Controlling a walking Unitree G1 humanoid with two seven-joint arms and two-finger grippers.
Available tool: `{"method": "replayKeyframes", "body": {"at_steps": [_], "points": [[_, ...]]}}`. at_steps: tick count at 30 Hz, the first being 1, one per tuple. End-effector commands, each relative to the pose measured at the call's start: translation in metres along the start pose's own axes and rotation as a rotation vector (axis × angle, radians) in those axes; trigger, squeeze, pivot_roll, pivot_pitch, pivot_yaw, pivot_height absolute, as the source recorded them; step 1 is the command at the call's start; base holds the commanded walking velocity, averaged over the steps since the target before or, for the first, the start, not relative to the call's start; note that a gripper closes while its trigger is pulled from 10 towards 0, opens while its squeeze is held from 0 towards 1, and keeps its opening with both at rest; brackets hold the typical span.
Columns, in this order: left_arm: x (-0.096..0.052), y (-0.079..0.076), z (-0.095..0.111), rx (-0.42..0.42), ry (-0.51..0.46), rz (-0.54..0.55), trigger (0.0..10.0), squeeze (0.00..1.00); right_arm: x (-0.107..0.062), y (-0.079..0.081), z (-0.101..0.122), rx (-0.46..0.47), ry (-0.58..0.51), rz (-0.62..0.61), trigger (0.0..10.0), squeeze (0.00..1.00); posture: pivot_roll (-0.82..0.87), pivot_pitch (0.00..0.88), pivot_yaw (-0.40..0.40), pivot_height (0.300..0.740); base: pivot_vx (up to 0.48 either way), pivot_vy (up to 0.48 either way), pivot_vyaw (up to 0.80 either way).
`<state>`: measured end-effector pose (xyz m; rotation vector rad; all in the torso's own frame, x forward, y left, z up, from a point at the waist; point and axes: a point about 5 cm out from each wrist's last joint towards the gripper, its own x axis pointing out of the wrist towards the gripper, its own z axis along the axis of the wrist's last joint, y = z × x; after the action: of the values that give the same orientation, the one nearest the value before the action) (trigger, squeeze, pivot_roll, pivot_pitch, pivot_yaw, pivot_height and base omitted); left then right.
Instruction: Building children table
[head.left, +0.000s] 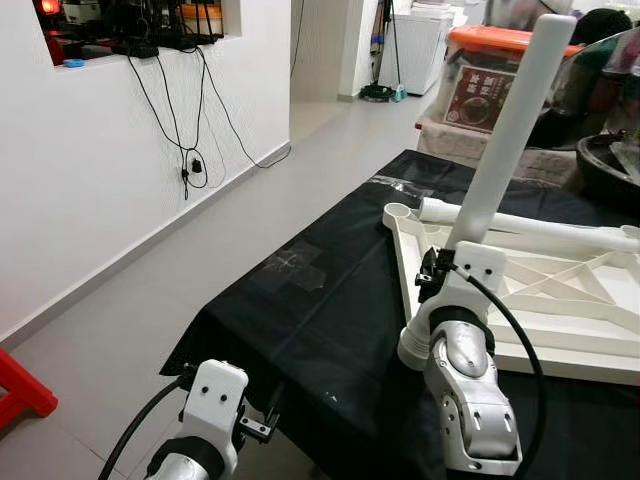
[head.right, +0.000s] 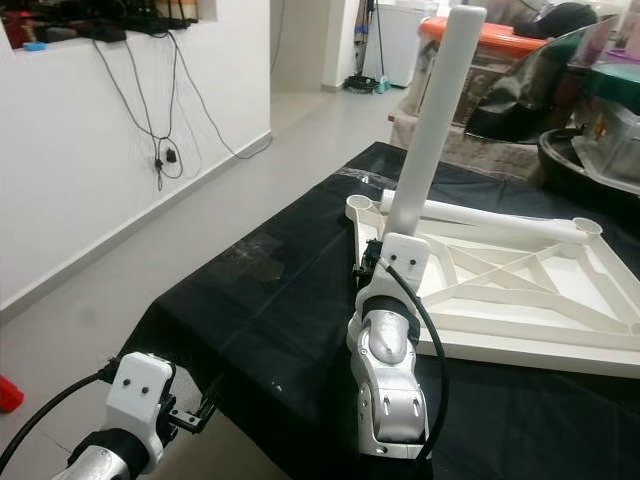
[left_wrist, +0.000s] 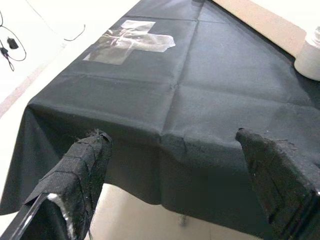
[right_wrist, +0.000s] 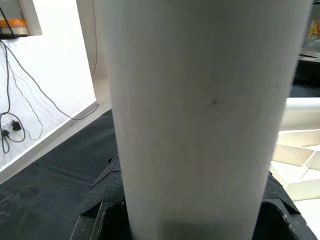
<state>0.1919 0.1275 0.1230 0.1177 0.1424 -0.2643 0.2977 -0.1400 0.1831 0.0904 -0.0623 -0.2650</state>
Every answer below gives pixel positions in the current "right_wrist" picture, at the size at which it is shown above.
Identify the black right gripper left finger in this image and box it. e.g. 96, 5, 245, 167
68, 152, 133, 240

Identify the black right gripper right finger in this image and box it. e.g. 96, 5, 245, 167
254, 169, 318, 240

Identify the black tablecloth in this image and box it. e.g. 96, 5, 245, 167
0, 82, 320, 240

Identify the white plastic table top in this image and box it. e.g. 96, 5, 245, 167
268, 128, 320, 240

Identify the black router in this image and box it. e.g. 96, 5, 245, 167
0, 7, 29, 41

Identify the thin black wall cable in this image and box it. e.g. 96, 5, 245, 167
0, 39, 100, 121

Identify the thin dark corner cable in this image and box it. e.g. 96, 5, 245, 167
89, 0, 99, 77

